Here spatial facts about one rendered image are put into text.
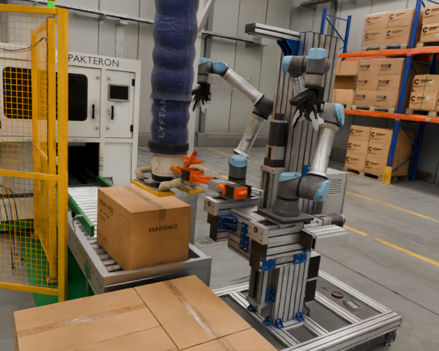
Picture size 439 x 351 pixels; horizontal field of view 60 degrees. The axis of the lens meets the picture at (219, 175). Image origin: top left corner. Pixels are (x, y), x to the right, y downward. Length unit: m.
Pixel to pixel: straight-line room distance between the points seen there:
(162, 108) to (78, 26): 9.16
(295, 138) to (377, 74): 7.78
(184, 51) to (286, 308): 1.71
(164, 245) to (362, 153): 8.14
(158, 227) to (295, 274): 0.93
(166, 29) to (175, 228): 1.16
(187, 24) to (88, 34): 9.16
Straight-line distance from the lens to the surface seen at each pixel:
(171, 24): 2.05
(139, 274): 2.32
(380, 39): 10.07
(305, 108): 1.72
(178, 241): 2.44
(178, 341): 1.87
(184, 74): 2.03
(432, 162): 10.53
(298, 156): 2.28
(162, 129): 2.05
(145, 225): 2.28
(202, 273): 2.53
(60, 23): 2.76
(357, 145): 10.14
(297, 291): 2.65
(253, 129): 2.54
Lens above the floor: 1.64
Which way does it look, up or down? 12 degrees down
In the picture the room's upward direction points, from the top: 5 degrees clockwise
